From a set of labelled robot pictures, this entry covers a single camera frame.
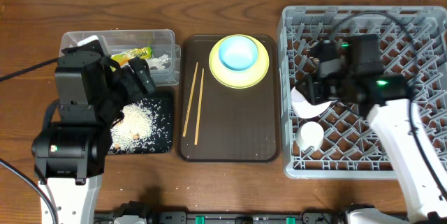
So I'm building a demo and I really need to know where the yellow plate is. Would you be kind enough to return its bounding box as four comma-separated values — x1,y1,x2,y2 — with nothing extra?
209,34,270,89

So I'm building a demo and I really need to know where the green snack wrapper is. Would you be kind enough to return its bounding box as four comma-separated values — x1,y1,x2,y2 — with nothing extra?
111,46,152,66

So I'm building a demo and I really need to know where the white napkin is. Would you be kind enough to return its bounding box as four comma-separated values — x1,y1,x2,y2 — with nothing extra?
146,54,172,70

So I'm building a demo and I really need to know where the white small bowl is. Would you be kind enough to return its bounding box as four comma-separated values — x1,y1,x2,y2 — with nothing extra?
291,88,332,119

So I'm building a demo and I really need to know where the spilled rice food waste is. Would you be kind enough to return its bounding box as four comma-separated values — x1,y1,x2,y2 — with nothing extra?
108,100,173,154

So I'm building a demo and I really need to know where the black waste tray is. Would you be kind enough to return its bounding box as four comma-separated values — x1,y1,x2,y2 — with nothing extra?
104,89,175,156

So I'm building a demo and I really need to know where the white cup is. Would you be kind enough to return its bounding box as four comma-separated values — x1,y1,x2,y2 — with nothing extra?
295,121,324,151

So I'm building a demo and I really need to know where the grey dishwasher rack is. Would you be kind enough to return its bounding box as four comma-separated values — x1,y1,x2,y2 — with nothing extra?
277,6,446,179

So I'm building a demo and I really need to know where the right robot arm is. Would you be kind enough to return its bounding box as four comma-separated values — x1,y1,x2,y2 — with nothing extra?
291,34,446,223

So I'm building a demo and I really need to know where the clear plastic bin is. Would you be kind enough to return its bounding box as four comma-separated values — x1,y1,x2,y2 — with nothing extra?
60,29,181,87

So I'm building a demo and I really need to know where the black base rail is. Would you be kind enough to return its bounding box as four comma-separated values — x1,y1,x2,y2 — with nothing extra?
93,201,346,224

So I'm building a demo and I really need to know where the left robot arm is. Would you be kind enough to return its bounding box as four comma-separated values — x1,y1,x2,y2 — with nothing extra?
31,39,156,223

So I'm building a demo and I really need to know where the brown serving tray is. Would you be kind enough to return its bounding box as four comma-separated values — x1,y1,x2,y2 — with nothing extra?
177,35,281,163

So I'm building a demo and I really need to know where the light blue bowl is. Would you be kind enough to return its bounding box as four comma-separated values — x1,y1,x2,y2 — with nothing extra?
218,36,258,71

